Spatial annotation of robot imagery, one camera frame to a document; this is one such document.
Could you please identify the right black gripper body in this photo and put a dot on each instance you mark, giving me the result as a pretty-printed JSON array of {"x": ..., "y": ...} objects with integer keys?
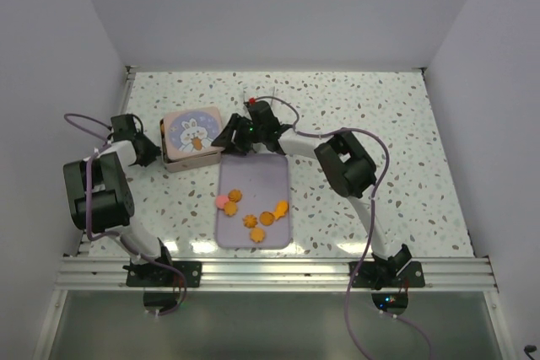
[{"x": 248, "y": 135}]

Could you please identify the pink sandwich cookie left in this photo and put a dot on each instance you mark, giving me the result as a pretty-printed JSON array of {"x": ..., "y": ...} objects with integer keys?
[{"x": 220, "y": 201}]

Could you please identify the orange swirl cookie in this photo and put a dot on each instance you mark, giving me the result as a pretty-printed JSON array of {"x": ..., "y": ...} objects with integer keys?
[{"x": 235, "y": 195}]

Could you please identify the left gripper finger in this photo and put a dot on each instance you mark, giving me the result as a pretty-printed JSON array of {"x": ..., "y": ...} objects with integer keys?
[
  {"x": 147, "y": 145},
  {"x": 144, "y": 160}
]

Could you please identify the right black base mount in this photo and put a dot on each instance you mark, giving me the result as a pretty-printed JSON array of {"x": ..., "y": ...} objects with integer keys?
[{"x": 400, "y": 270}]

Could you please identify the aluminium front rail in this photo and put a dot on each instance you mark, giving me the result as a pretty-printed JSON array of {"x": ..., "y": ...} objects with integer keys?
[{"x": 447, "y": 275}]

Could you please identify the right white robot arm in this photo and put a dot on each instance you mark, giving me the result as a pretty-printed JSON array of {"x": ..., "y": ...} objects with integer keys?
[{"x": 354, "y": 162}]

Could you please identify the orange leaf cookie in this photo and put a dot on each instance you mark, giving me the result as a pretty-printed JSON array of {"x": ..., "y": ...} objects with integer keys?
[
  {"x": 230, "y": 208},
  {"x": 257, "y": 235}
]

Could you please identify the orange chip cookie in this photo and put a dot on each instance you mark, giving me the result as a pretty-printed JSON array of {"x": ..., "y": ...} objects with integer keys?
[{"x": 266, "y": 218}]

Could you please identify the cookie tin with liners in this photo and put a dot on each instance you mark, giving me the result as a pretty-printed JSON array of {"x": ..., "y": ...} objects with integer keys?
[{"x": 191, "y": 161}]

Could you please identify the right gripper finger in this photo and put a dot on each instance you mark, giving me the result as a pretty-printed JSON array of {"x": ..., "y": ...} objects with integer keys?
[
  {"x": 233, "y": 149},
  {"x": 226, "y": 139}
]

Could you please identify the orange leaf cookie bottom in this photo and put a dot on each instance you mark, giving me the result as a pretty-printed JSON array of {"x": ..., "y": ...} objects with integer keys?
[{"x": 257, "y": 235}]

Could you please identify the orange leaf cookie left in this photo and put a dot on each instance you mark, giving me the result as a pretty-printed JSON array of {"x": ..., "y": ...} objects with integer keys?
[{"x": 230, "y": 208}]

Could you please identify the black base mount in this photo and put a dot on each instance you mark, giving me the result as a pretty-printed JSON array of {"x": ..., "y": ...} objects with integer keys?
[
  {"x": 400, "y": 270},
  {"x": 186, "y": 274}
]

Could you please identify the orange fish cookie right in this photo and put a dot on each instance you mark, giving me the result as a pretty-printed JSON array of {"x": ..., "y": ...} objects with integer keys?
[{"x": 281, "y": 209}]

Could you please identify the lavender plastic tray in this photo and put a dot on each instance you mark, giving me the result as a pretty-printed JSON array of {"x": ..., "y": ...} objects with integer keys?
[{"x": 263, "y": 180}]

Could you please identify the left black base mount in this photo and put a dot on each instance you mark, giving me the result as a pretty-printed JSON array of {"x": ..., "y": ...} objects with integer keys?
[{"x": 186, "y": 274}]

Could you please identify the orange rosette cookie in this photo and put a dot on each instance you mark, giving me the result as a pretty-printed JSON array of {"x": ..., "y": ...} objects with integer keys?
[{"x": 250, "y": 221}]

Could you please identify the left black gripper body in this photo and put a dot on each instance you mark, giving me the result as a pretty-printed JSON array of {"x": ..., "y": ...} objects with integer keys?
[{"x": 147, "y": 151}]

